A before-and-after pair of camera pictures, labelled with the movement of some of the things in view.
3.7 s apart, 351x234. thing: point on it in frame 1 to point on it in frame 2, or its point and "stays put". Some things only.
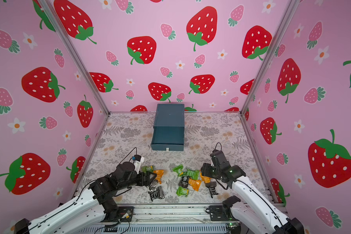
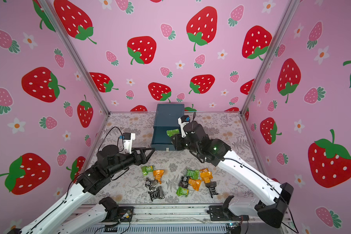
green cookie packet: x=194 y=174 stays put
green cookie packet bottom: x=181 y=191 stays put
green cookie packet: x=179 y=169 to x=170 y=132
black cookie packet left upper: x=153 y=185 stays put
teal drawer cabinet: x=168 y=132 stays put
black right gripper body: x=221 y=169 to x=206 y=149
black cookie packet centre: x=184 y=182 stays put
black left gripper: x=148 y=181 to x=141 y=160
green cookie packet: x=150 y=168 stays put
